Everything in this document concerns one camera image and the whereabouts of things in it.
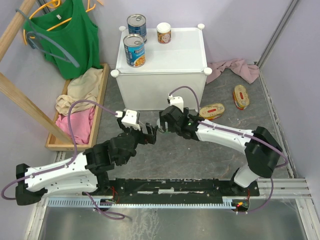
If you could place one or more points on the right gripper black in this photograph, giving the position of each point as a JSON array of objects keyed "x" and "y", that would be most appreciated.
[{"x": 186, "y": 112}]

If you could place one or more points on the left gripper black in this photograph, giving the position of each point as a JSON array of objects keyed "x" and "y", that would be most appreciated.
[{"x": 145, "y": 138}]

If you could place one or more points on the oval gold tin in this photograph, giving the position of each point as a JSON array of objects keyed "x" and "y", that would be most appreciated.
[
  {"x": 240, "y": 97},
  {"x": 212, "y": 111}
]

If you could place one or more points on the blue can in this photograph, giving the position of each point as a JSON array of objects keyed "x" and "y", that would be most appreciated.
[
  {"x": 137, "y": 25},
  {"x": 134, "y": 48}
]

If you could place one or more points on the orange can white lid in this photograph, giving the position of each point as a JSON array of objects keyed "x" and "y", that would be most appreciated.
[{"x": 163, "y": 33}]

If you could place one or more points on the green can white lid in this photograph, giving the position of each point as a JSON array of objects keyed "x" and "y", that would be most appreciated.
[{"x": 160, "y": 128}]

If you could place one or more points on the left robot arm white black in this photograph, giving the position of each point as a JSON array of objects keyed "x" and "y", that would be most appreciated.
[{"x": 98, "y": 159}]

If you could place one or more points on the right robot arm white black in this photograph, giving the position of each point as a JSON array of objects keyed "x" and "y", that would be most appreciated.
[{"x": 260, "y": 148}]

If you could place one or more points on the white cube cabinet counter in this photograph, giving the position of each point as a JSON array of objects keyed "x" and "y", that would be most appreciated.
[{"x": 178, "y": 67}]

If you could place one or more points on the pink cloth in tray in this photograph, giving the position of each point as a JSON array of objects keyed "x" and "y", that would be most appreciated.
[{"x": 81, "y": 124}]

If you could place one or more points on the beige cloth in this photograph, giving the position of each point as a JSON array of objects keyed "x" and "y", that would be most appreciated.
[{"x": 85, "y": 87}]

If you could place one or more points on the mauve cloth on floor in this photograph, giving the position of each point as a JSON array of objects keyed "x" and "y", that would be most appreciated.
[{"x": 248, "y": 72}]

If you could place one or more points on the wooden tray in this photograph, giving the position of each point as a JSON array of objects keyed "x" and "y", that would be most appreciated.
[{"x": 54, "y": 144}]

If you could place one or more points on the green tank top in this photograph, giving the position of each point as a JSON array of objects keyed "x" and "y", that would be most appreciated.
[{"x": 81, "y": 41}]

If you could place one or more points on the wooden rack pole lower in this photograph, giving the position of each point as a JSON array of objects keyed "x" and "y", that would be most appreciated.
[{"x": 20, "y": 99}]

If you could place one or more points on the wooden rack pole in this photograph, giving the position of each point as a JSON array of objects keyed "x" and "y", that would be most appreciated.
[
  {"x": 14, "y": 26},
  {"x": 20, "y": 99}
]

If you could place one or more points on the orange clothes hanger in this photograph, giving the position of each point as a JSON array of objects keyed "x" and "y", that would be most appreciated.
[{"x": 57, "y": 20}]

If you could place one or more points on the wooden rack pole upper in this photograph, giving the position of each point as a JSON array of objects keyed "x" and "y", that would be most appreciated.
[{"x": 14, "y": 26}]

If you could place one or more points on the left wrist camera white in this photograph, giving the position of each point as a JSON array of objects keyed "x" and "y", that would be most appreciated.
[{"x": 130, "y": 118}]

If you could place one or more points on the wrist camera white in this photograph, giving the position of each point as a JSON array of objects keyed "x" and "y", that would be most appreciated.
[
  {"x": 176, "y": 101},
  {"x": 130, "y": 118}
]

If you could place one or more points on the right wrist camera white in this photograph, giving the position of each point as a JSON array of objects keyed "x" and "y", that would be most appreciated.
[{"x": 176, "y": 101}]

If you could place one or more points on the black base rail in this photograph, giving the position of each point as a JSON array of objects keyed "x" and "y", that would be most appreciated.
[{"x": 174, "y": 191}]

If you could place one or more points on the white cable duct comb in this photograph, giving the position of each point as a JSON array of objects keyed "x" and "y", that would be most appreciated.
[{"x": 85, "y": 202}]

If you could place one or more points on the aluminium floor rail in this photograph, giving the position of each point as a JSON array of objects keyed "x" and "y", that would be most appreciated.
[{"x": 279, "y": 188}]

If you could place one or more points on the aluminium frame post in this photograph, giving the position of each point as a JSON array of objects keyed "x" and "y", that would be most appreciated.
[{"x": 293, "y": 4}]

